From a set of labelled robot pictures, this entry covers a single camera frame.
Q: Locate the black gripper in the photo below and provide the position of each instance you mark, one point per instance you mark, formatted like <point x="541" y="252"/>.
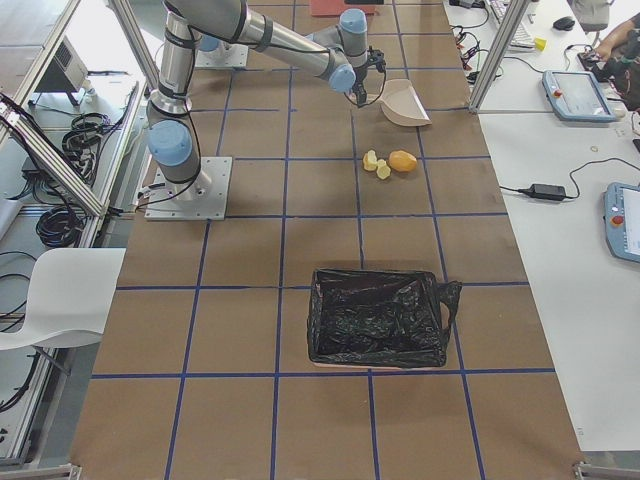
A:
<point x="358" y="90"/>

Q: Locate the white plastic dustpan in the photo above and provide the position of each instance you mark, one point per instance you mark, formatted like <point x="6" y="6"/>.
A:
<point x="401" y="104"/>

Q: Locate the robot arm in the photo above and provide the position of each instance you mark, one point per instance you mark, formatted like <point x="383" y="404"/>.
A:
<point x="339" y="54"/>

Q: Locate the pink plastic bin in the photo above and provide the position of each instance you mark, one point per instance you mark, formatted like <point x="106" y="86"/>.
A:
<point x="333" y="8"/>

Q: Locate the pink bin with black bag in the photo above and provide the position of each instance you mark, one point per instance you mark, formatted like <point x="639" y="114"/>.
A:
<point x="380" y="319"/>

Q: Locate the pale food chunk upper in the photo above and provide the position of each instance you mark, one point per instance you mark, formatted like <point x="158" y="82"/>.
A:
<point x="370" y="161"/>

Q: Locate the pale food chunk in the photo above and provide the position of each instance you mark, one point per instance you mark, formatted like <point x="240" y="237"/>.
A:
<point x="370" y="161"/>
<point x="383" y="171"/>

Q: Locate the brown potato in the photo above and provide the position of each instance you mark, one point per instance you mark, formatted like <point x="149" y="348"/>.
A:
<point x="402" y="161"/>

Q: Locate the pale food chunk lower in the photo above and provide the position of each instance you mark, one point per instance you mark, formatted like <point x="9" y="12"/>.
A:
<point x="383" y="171"/>

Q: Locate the blue teach pendant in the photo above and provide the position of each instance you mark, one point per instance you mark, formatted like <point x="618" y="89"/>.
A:
<point x="576" y="96"/>

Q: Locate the black power brick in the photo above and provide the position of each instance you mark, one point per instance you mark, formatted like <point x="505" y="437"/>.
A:
<point x="544" y="192"/>

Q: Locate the person at desk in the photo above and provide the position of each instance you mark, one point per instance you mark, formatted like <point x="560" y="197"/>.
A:
<point x="615" y="43"/>

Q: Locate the white chair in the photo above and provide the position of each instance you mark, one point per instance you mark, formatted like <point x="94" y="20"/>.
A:
<point x="69" y="298"/>

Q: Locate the aluminium frame post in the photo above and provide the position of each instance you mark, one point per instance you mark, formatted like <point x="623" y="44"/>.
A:
<point x="508" y="19"/>

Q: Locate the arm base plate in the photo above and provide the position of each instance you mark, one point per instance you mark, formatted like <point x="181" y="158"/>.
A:
<point x="205" y="199"/>

